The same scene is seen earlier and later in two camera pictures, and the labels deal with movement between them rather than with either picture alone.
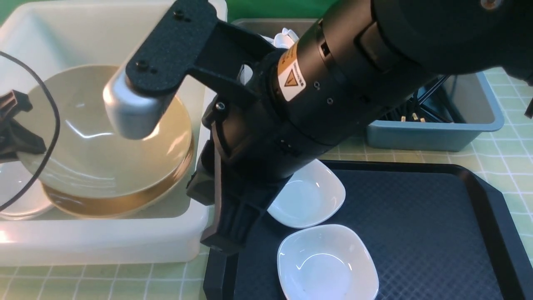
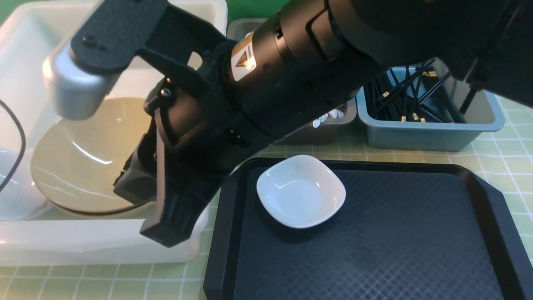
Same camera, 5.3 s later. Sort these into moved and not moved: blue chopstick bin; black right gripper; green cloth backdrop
Moved: black right gripper
Not moved: blue chopstick bin; green cloth backdrop
